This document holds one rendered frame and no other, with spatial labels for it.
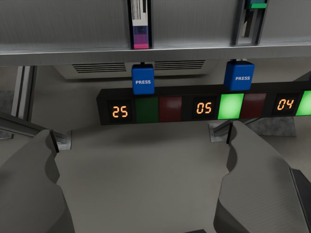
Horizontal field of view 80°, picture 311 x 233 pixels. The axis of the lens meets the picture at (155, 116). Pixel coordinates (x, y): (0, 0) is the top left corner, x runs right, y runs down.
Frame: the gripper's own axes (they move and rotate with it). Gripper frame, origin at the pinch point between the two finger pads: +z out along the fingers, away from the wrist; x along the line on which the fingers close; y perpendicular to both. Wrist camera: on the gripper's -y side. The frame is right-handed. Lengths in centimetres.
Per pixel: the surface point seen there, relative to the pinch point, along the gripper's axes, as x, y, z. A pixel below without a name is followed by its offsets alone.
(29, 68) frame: -38, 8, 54
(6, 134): -65, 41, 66
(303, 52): 16.2, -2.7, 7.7
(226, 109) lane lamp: 10.7, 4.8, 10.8
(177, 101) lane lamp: 4.2, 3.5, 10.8
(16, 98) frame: -41, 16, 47
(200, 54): 5.7, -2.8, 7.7
